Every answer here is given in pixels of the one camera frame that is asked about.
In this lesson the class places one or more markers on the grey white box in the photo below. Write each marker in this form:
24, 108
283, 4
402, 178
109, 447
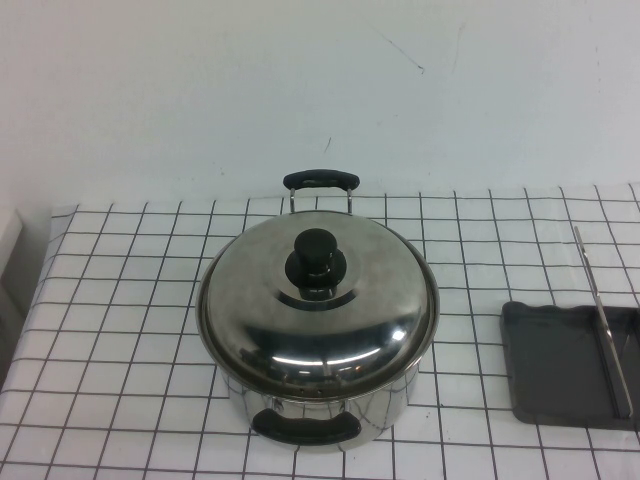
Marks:
10, 260

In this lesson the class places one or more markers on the stainless steel lid black knob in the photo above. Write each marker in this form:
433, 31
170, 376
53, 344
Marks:
350, 330

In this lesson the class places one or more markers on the white black grid tablecloth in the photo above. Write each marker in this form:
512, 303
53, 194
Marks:
125, 350

